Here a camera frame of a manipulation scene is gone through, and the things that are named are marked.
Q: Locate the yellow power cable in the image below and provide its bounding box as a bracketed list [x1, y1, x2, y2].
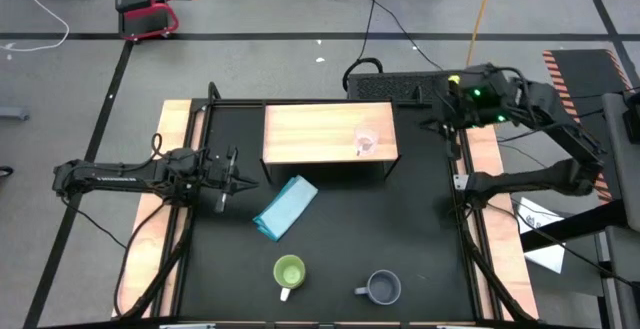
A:
[447, 0, 497, 85]

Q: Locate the white cable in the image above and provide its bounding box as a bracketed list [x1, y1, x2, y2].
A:
[0, 0, 71, 53]

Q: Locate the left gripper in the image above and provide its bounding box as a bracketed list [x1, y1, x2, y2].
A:
[202, 146, 260, 214]

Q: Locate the black metal beam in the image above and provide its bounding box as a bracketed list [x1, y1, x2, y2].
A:
[519, 199, 629, 254]

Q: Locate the grey metal table foot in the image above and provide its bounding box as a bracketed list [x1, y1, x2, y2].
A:
[0, 106, 30, 121]

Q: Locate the black power cable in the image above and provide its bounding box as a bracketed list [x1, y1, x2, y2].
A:
[342, 0, 385, 93]

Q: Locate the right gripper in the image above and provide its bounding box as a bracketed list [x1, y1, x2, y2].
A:
[418, 66, 506, 163]

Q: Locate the light blue folded cloth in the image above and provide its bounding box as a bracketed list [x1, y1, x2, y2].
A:
[252, 174, 320, 243]

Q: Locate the green ceramic mug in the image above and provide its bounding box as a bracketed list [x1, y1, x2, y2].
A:
[272, 254, 307, 303]

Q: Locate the black computer case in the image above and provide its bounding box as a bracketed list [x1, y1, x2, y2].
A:
[346, 70, 444, 106]

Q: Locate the white paper sheet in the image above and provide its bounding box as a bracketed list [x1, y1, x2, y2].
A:
[514, 196, 567, 275]

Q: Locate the grey ceramic mug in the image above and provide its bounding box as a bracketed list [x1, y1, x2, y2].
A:
[353, 269, 403, 306]

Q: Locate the hazard-striped black mat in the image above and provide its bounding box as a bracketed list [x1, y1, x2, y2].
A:
[542, 48, 640, 205]

